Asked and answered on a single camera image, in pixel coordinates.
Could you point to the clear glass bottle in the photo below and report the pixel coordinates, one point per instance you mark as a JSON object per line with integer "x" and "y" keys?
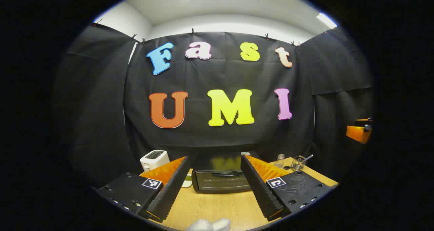
{"x": 279, "y": 161}

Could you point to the ceiling light panel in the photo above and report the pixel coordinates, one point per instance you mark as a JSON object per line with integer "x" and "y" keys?
{"x": 326, "y": 20}

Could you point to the white toaster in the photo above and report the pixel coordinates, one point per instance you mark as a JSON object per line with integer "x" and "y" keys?
{"x": 153, "y": 159}

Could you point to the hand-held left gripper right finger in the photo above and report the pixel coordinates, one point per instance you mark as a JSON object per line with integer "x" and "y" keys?
{"x": 259, "y": 187}

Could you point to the black electric oven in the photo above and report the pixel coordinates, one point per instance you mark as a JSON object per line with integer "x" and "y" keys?
{"x": 220, "y": 181}

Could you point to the white divided snack dish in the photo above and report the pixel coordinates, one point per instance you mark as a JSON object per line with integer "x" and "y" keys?
{"x": 187, "y": 181}

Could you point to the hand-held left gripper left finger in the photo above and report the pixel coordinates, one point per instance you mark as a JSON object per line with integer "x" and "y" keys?
{"x": 171, "y": 187}

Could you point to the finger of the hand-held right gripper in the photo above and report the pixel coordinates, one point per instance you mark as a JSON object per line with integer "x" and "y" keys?
{"x": 357, "y": 133}

